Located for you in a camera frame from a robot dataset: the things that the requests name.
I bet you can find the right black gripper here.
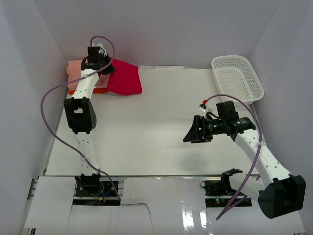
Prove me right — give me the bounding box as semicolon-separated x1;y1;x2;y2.
183;115;225;143

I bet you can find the red t shirt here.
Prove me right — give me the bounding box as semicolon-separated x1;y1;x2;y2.
107;59;142;95

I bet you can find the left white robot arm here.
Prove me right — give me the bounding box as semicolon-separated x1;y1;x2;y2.
64;43;115;195

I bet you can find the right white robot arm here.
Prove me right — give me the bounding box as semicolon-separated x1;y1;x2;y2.
183;101;306;219

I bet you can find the folded orange t shirt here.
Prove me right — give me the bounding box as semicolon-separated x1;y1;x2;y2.
68;88;108;95

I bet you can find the folded peach t shirt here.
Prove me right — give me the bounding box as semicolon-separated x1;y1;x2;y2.
67;60;82;94

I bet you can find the white plastic basket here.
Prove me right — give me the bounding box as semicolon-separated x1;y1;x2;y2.
211;55;264;105

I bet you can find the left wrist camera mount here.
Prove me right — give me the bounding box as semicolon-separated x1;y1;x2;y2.
91;43;107;56

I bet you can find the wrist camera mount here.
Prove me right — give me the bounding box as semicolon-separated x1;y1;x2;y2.
198;99;213;119
91;43;107;56

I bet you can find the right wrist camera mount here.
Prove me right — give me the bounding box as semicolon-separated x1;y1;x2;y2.
198;99;213;119

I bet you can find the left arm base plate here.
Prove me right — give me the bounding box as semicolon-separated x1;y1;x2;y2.
72;181;120;206

